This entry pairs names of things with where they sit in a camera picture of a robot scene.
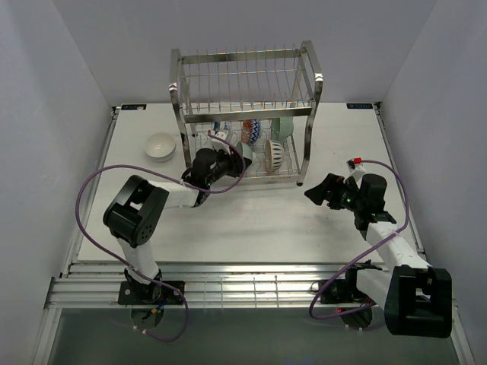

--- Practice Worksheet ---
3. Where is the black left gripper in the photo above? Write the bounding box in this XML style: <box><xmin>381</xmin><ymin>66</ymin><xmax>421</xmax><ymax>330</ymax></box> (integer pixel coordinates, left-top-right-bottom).
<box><xmin>206</xmin><ymin>145</ymin><xmax>252</xmax><ymax>186</ymax></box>

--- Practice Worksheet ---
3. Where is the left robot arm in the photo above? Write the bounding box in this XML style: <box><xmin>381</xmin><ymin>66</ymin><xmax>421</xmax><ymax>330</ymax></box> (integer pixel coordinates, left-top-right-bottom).
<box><xmin>103</xmin><ymin>143</ymin><xmax>254</xmax><ymax>304</ymax></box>

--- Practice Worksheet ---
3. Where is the light green ceramic bowl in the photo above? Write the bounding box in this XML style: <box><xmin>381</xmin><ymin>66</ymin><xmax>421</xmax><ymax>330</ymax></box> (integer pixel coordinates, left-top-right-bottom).
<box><xmin>236</xmin><ymin>141</ymin><xmax>254</xmax><ymax>166</ymax></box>

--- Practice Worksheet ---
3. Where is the stainless steel dish rack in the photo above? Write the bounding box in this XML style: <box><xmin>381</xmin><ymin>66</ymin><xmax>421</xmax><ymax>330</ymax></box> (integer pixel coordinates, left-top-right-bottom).
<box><xmin>168</xmin><ymin>40</ymin><xmax>323</xmax><ymax>186</ymax></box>

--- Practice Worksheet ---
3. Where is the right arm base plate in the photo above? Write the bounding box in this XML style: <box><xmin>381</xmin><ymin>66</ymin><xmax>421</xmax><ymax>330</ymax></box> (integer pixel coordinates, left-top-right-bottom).
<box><xmin>319</xmin><ymin>260</ymin><xmax>385</xmax><ymax>331</ymax></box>

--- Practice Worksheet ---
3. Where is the blue patterned white bowl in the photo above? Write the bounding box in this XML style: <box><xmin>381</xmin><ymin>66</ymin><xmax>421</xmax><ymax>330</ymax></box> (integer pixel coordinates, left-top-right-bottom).
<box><xmin>212</xmin><ymin>122</ymin><xmax>232</xmax><ymax>136</ymax></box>

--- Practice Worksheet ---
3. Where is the red blue zigzag bowl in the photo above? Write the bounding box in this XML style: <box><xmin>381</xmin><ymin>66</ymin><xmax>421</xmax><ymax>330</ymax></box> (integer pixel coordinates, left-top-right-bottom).
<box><xmin>240</xmin><ymin>119</ymin><xmax>262</xmax><ymax>145</ymax></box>

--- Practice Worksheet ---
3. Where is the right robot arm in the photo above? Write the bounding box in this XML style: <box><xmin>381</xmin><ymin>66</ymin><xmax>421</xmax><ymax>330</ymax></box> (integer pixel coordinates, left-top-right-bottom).
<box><xmin>304</xmin><ymin>173</ymin><xmax>453</xmax><ymax>338</ymax></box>

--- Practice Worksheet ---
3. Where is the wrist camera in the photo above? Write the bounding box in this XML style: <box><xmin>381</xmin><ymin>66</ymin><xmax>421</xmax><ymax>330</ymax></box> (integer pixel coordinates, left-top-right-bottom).
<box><xmin>208</xmin><ymin>130</ymin><xmax>231</xmax><ymax>154</ymax></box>
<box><xmin>345</xmin><ymin>157</ymin><xmax>366</xmax><ymax>182</ymax></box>

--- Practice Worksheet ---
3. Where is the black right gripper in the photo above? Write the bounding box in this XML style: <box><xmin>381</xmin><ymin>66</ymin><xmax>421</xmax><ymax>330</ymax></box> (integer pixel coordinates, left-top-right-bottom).
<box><xmin>304</xmin><ymin>173</ymin><xmax>364</xmax><ymax>213</ymax></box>

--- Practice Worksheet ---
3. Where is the pale green bowl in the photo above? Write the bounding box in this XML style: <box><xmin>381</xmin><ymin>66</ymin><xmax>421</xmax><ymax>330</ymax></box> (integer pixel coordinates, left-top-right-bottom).
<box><xmin>271</xmin><ymin>117</ymin><xmax>294</xmax><ymax>142</ymax></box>

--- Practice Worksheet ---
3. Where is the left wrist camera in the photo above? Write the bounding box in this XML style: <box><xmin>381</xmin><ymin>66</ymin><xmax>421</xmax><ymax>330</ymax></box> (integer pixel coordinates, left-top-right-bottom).
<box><xmin>208</xmin><ymin>130</ymin><xmax>231</xmax><ymax>154</ymax></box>

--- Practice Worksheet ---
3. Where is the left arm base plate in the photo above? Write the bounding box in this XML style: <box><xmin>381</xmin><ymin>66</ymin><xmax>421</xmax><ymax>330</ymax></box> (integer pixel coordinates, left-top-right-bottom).
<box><xmin>117</xmin><ymin>281</ymin><xmax>185</xmax><ymax>306</ymax></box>

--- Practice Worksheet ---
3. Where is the white ceramic bowl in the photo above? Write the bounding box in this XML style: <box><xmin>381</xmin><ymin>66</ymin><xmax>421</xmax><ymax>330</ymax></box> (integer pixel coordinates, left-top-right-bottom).
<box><xmin>144</xmin><ymin>132</ymin><xmax>177</xmax><ymax>162</ymax></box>

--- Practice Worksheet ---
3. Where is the aluminium frame rail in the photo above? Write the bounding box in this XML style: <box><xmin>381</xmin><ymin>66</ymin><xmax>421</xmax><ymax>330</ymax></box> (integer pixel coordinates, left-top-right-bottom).
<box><xmin>43</xmin><ymin>262</ymin><xmax>438</xmax><ymax>311</ymax></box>

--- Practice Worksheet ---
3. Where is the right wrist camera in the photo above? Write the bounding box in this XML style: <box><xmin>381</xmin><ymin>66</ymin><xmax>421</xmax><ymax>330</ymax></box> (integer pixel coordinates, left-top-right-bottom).
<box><xmin>345</xmin><ymin>157</ymin><xmax>366</xmax><ymax>182</ymax></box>

